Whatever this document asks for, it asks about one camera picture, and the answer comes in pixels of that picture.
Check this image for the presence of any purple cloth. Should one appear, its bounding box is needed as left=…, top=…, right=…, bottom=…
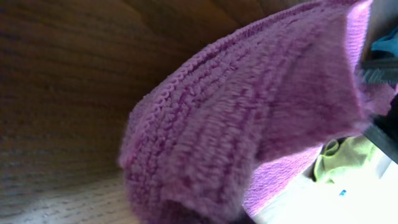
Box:
left=119, top=1, right=394, bottom=223

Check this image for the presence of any large green cloth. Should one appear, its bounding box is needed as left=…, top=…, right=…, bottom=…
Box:
left=313, top=136, right=383, bottom=185

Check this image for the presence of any blue cloth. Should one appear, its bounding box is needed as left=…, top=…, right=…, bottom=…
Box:
left=371, top=27, right=397, bottom=57

